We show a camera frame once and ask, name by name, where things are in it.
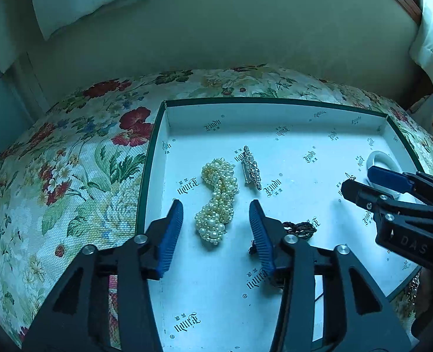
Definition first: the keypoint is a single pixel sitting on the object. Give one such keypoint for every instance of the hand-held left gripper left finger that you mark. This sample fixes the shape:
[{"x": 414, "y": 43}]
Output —
[{"x": 170, "y": 234}]

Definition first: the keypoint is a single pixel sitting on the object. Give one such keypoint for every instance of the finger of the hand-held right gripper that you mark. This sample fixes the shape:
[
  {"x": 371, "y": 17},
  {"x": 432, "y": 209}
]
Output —
[
  {"x": 363, "y": 196},
  {"x": 385, "y": 178}
]

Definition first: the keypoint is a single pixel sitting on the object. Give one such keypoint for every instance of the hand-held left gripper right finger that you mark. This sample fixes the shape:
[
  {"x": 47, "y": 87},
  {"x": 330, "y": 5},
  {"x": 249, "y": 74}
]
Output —
[{"x": 262, "y": 234}]

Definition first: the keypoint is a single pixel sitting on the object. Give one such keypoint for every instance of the white jade bangle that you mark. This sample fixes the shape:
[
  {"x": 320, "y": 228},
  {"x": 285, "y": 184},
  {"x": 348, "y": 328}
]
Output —
[{"x": 389, "y": 157}]

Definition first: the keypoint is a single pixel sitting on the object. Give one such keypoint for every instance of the crystal brooch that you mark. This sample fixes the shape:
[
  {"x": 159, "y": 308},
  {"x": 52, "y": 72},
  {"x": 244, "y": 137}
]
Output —
[{"x": 251, "y": 168}]

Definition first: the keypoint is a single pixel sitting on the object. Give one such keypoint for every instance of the shallow green jewelry box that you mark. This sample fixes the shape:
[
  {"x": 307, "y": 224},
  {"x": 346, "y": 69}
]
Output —
[{"x": 293, "y": 143}]

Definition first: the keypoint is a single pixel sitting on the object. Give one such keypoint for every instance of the floral bedsheet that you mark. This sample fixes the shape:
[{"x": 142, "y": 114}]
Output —
[{"x": 73, "y": 161}]

